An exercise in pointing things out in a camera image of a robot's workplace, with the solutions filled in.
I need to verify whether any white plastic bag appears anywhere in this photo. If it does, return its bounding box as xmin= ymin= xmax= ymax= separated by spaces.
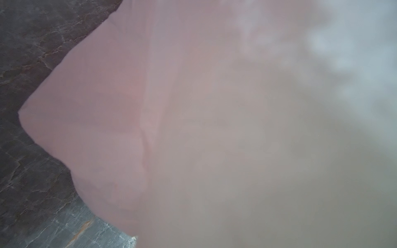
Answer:
xmin=19 ymin=1 xmax=397 ymax=248

